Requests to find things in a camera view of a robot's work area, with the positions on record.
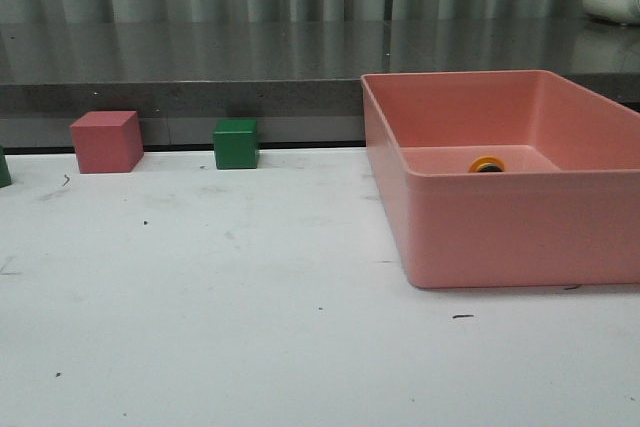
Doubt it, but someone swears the yellow mushroom push button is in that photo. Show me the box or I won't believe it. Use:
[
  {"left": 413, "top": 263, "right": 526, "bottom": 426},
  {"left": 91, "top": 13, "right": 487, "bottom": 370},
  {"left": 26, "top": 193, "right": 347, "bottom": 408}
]
[{"left": 468, "top": 156, "right": 506, "bottom": 173}]

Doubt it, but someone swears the green cube block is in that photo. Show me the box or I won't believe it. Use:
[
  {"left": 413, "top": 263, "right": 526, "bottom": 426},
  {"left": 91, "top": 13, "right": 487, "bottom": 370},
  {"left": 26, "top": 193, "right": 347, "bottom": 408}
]
[{"left": 213, "top": 119, "right": 259, "bottom": 170}]

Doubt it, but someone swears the pink plastic bin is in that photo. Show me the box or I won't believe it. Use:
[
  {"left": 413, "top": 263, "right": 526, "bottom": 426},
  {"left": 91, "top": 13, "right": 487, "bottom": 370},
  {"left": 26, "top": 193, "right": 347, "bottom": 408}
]
[{"left": 361, "top": 70, "right": 639, "bottom": 289}]

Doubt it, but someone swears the pink cube block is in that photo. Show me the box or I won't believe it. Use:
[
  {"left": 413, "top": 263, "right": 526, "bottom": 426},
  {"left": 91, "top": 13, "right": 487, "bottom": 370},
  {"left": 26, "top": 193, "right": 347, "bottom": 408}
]
[{"left": 70, "top": 111, "right": 144, "bottom": 174}]

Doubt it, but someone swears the green block at left edge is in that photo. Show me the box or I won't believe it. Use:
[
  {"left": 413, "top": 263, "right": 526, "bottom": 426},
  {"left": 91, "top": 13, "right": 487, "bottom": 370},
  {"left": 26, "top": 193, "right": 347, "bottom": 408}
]
[{"left": 0, "top": 147, "right": 12, "bottom": 188}]

